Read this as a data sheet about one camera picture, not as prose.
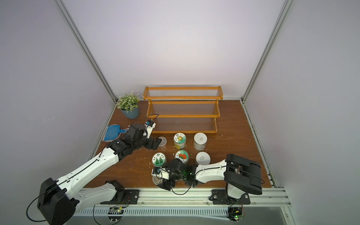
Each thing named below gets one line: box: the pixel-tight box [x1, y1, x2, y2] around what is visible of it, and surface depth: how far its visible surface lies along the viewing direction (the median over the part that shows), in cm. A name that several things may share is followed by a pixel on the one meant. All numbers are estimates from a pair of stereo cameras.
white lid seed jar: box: [193, 132, 208, 151], surface depth 87 cm
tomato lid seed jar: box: [175, 149, 189, 165], surface depth 81 cm
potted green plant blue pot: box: [116, 90, 141, 120], surface depth 100 cm
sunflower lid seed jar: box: [173, 132, 187, 150], surface depth 89 cm
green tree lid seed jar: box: [151, 151, 167, 167], surface depth 80 cm
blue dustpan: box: [101, 124, 130, 143], surface depth 101 cm
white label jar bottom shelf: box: [195, 151, 211, 165], surface depth 79 cm
